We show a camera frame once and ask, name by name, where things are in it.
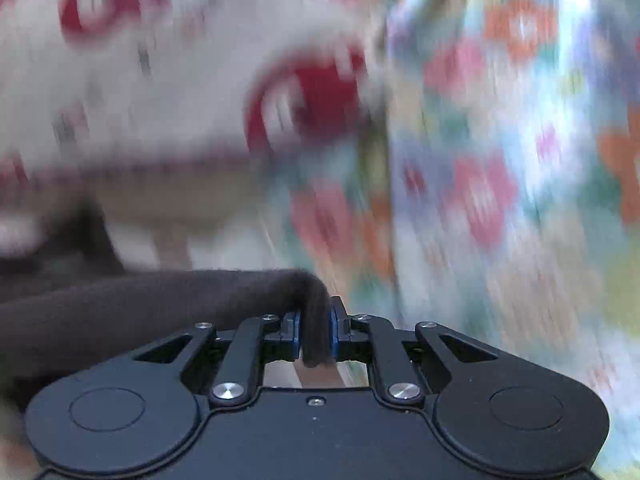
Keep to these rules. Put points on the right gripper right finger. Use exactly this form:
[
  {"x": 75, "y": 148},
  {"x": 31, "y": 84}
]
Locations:
[{"x": 349, "y": 335}]

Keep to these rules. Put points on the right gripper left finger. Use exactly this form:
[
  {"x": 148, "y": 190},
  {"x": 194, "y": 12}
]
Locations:
[{"x": 281, "y": 337}]

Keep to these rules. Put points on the dark brown knit sweater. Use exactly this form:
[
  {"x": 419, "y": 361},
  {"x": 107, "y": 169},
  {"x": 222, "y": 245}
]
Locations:
[{"x": 68, "y": 303}]

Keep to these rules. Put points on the colourful floral fabric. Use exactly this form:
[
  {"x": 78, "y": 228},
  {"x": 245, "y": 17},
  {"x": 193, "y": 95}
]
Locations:
[{"x": 500, "y": 193}]

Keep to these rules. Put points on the white red bear quilt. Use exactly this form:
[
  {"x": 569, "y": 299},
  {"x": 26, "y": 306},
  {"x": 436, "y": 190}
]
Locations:
[{"x": 91, "y": 88}]

